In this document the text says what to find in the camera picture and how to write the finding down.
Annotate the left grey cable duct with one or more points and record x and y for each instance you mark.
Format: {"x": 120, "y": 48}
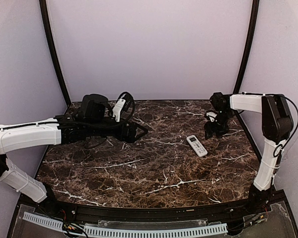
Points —
{"x": 43, "y": 221}

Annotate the black frame post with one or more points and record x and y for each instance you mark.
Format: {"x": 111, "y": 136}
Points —
{"x": 248, "y": 45}
{"x": 53, "y": 51}

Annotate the black front rail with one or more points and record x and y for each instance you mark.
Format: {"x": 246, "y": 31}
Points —
{"x": 86, "y": 213}

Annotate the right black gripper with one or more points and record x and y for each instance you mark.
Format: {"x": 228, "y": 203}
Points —
{"x": 216, "y": 126}

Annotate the left black frame post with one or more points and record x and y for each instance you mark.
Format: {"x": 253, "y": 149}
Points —
{"x": 53, "y": 51}

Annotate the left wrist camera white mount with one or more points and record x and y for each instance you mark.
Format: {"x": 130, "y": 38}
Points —
{"x": 123, "y": 103}

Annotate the right black frame post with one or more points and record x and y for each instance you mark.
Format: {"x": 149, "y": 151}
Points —
{"x": 248, "y": 45}

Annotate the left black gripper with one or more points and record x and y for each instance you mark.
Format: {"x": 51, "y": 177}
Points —
{"x": 128, "y": 131}

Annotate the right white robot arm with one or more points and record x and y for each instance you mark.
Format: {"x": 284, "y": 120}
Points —
{"x": 277, "y": 127}

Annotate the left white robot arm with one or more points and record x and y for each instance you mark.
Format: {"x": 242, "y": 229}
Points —
{"x": 94, "y": 117}

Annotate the white remote control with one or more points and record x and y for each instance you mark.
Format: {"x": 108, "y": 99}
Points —
{"x": 196, "y": 145}

